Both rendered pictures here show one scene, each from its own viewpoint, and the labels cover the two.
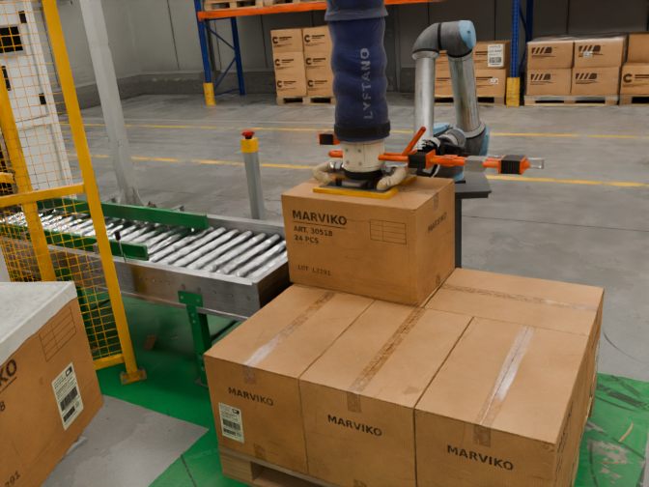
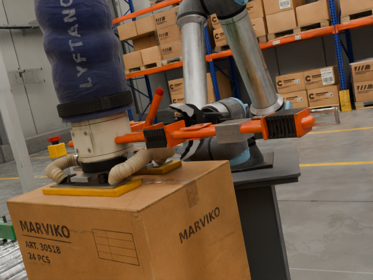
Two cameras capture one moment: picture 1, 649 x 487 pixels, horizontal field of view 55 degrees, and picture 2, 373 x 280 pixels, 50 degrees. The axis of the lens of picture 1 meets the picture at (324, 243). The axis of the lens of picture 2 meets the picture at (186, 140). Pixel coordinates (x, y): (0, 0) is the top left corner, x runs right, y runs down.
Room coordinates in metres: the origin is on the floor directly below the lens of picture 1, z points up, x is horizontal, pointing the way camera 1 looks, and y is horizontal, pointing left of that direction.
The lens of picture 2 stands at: (1.30, -0.56, 1.21)
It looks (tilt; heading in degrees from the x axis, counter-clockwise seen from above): 9 degrees down; 6
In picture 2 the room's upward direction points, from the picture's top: 12 degrees counter-clockwise
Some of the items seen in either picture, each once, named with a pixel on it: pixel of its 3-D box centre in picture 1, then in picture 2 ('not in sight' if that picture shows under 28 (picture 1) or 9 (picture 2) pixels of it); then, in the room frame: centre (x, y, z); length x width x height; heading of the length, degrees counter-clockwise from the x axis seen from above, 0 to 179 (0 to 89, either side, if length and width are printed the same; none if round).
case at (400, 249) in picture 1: (370, 232); (128, 240); (2.48, -0.20, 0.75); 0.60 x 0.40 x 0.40; 57
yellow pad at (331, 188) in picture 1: (353, 186); (88, 182); (2.42, -0.14, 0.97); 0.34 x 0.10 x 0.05; 58
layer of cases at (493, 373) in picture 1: (414, 365); not in sight; (2.06, -0.30, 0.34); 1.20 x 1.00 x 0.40; 59
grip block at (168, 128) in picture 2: (421, 158); (165, 134); (2.36, -0.40, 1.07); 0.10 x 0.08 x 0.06; 148
